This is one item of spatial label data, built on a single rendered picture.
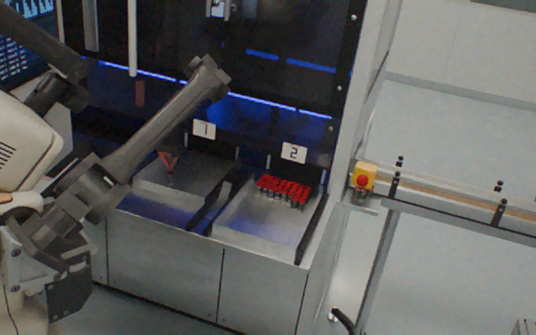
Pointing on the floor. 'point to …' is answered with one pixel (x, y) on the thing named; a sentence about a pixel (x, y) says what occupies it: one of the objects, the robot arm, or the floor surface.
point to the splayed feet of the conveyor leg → (341, 319)
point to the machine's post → (344, 149)
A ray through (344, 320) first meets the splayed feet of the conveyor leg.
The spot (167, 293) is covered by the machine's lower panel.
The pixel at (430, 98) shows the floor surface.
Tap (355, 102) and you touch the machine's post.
